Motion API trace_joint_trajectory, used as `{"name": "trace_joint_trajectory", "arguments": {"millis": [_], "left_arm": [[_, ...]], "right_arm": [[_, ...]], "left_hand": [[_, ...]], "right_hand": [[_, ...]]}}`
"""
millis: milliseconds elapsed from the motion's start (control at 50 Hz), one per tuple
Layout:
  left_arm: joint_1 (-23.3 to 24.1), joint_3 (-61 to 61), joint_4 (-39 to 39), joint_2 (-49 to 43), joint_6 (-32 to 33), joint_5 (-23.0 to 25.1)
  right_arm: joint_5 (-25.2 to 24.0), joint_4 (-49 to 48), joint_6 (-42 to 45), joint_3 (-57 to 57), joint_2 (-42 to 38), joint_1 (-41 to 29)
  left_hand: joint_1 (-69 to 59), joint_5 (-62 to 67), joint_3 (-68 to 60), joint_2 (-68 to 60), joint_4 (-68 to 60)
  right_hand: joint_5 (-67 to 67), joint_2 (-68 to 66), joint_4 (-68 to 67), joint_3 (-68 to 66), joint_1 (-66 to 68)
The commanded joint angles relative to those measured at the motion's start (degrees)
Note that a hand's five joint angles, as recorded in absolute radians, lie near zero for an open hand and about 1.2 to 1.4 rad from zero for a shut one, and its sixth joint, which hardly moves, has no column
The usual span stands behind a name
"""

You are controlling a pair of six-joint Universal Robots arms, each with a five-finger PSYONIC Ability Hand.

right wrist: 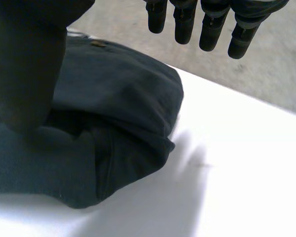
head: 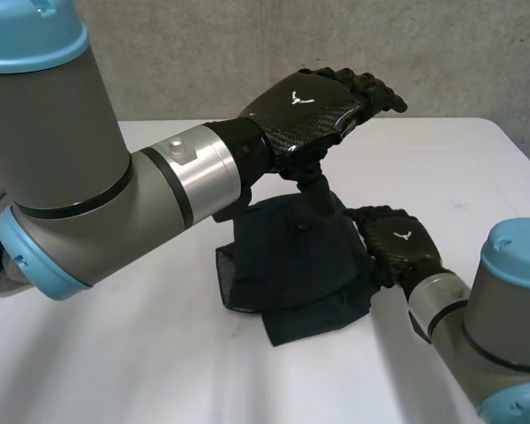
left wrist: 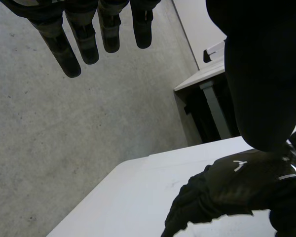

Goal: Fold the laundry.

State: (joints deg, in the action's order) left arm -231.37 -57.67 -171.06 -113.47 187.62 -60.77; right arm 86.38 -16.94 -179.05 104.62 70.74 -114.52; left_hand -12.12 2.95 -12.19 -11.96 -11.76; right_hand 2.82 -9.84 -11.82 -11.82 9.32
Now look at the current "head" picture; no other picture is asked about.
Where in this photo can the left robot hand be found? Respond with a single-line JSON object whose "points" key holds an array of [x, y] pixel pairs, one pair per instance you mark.
{"points": [[300, 112]]}

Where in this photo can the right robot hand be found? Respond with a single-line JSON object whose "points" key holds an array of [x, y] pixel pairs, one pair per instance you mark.
{"points": [[399, 247]]}

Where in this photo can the dark blue shorts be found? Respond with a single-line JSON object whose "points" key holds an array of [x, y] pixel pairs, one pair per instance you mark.
{"points": [[291, 260]]}

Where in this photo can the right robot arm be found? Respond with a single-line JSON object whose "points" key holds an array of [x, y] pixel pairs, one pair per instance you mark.
{"points": [[481, 318]]}

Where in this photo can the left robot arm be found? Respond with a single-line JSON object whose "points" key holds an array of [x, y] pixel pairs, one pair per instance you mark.
{"points": [[70, 168]]}

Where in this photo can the grey towel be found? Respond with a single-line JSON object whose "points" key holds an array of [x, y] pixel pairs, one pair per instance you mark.
{"points": [[0, 247]]}

